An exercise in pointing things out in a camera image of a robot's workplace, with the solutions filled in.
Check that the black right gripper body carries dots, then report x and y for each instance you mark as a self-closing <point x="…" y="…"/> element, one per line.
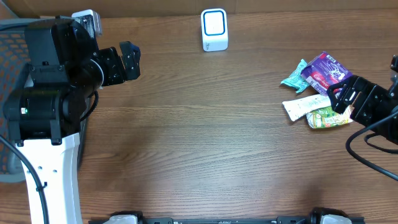
<point x="372" y="106"/>

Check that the purple pad package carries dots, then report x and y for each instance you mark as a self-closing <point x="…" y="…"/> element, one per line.
<point x="324" y="71"/>

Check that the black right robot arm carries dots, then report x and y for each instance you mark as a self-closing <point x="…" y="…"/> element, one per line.
<point x="387" y="127"/>

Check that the green tea drink carton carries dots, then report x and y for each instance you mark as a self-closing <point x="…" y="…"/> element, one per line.
<point x="327" y="118"/>

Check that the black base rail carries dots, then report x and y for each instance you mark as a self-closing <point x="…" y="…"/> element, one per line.
<point x="319" y="215"/>

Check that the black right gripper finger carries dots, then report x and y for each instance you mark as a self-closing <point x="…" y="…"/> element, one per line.
<point x="341" y="100"/>
<point x="358" y="83"/>

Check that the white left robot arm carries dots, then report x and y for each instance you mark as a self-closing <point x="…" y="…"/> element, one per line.
<point x="51" y="171"/>

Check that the grey plastic shopping basket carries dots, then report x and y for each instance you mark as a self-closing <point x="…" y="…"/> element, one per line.
<point x="50" y="100"/>

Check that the white tube gold cap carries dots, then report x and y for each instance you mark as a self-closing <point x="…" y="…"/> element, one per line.
<point x="300" y="107"/>

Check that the teal snack packet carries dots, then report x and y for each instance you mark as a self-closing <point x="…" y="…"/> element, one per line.
<point x="295" y="80"/>

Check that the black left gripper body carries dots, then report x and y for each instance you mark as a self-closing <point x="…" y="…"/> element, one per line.
<point x="112" y="70"/>

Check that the white barcode scanner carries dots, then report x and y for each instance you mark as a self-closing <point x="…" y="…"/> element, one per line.
<point x="214" y="29"/>

